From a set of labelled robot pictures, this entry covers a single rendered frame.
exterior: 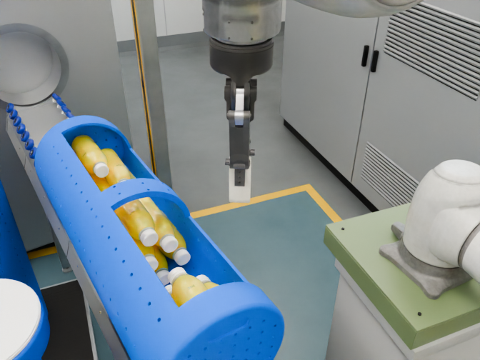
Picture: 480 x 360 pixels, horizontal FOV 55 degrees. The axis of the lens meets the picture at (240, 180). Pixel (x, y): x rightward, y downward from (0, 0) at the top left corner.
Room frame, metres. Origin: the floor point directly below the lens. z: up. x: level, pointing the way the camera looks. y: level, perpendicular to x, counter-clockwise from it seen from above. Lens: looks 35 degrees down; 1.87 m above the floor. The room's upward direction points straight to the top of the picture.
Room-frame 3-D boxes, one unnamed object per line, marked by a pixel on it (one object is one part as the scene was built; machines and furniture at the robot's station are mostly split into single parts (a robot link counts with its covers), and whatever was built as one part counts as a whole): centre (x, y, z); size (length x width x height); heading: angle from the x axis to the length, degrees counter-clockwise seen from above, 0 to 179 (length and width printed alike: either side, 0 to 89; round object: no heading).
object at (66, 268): (1.82, 0.95, 0.31); 0.06 x 0.06 x 0.63; 33
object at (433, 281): (0.83, -0.45, 1.09); 0.22 x 0.18 x 0.06; 28
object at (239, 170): (0.51, 0.00, 1.53); 0.03 x 0.01 x 0.05; 178
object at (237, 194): (0.53, 0.00, 1.50); 0.03 x 0.01 x 0.07; 88
